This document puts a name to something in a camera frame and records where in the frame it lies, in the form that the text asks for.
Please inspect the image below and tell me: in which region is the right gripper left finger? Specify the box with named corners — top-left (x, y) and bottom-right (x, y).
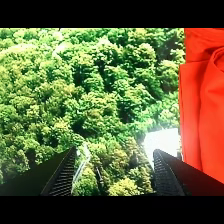
top-left (0, 145), bottom-right (78, 197)

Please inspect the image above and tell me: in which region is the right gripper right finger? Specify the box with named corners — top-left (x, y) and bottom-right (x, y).
top-left (152, 148), bottom-right (224, 197)

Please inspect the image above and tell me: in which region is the red garment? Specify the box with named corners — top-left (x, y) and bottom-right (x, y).
top-left (177, 28), bottom-right (224, 185)

